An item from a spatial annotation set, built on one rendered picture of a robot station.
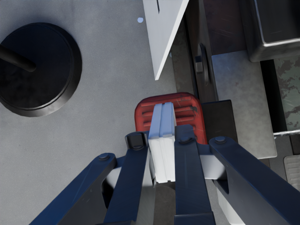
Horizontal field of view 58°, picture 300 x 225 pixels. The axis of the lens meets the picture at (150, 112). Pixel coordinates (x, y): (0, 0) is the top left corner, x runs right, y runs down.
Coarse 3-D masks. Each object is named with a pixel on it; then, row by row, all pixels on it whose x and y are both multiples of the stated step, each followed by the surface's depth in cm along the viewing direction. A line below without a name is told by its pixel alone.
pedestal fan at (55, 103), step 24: (48, 24) 109; (0, 48) 85; (24, 48) 107; (48, 48) 105; (72, 48) 105; (0, 72) 107; (24, 72) 106; (48, 72) 104; (72, 72) 103; (0, 96) 106; (24, 96) 104; (48, 96) 103
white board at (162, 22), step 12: (144, 0) 102; (156, 0) 76; (168, 0) 60; (180, 0) 50; (156, 12) 79; (168, 12) 62; (180, 12) 53; (156, 24) 81; (168, 24) 64; (156, 36) 84; (168, 36) 66; (156, 48) 88; (168, 48) 71; (156, 60) 91; (156, 72) 95
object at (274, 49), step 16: (240, 0) 34; (256, 0) 29; (272, 0) 29; (288, 0) 29; (256, 16) 29; (272, 16) 29; (288, 16) 28; (256, 32) 30; (272, 32) 28; (288, 32) 28; (256, 48) 30; (272, 48) 29; (288, 48) 30
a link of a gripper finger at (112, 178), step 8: (120, 160) 15; (152, 160) 16; (120, 168) 14; (152, 168) 15; (112, 176) 14; (152, 176) 15; (104, 184) 14; (112, 184) 14; (104, 192) 15; (112, 192) 15
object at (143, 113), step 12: (156, 96) 24; (168, 96) 24; (180, 96) 23; (192, 96) 23; (144, 108) 24; (180, 108) 23; (192, 108) 23; (144, 120) 24; (180, 120) 23; (192, 120) 23; (204, 132) 23
